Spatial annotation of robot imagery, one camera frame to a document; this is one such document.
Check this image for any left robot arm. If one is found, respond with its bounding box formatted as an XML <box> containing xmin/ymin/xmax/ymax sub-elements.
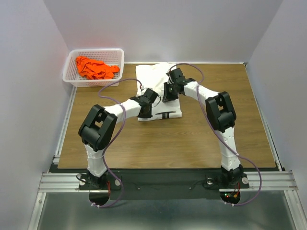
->
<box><xmin>78</xmin><ymin>88</ymin><xmax>159</xmax><ymax>189</ymax></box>

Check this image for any white t-shirt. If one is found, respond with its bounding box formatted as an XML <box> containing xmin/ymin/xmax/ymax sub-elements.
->
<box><xmin>135</xmin><ymin>62</ymin><xmax>182</xmax><ymax>121</ymax></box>

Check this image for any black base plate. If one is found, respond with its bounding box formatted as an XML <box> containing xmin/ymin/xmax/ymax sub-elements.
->
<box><xmin>77</xmin><ymin>168</ymin><xmax>249</xmax><ymax>203</ymax></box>

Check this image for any orange t-shirt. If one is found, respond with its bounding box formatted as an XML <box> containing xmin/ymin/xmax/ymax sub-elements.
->
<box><xmin>75</xmin><ymin>56</ymin><xmax>120</xmax><ymax>80</ymax></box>

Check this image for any aluminium frame rail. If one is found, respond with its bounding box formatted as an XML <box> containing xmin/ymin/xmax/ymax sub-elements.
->
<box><xmin>27</xmin><ymin>171</ymin><xmax>89</xmax><ymax>230</ymax></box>

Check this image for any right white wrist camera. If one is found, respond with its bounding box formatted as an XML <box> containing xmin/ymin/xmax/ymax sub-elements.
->
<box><xmin>166</xmin><ymin>70</ymin><xmax>173</xmax><ymax>84</ymax></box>

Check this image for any white plastic laundry basket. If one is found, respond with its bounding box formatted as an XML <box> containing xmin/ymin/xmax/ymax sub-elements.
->
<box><xmin>62</xmin><ymin>48</ymin><xmax>124</xmax><ymax>87</ymax></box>

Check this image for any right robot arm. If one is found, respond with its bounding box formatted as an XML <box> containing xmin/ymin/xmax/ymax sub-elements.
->
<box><xmin>163</xmin><ymin>68</ymin><xmax>244</xmax><ymax>187</ymax></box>

